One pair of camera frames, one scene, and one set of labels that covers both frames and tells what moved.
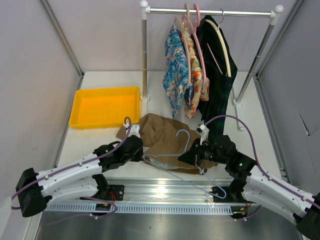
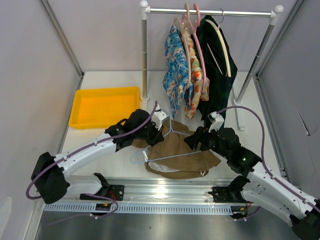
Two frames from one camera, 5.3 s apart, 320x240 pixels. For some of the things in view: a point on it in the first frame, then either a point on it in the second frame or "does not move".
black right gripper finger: [190, 157] → [194, 140]
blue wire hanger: [186, 154] → [170, 131]
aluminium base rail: [196, 191] does not move
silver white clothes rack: [145, 11] does not move
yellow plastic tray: [104, 108] does not move
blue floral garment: [175, 80] does not move
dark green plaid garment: [219, 68] does not move
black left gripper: [138, 157] → [157, 136]
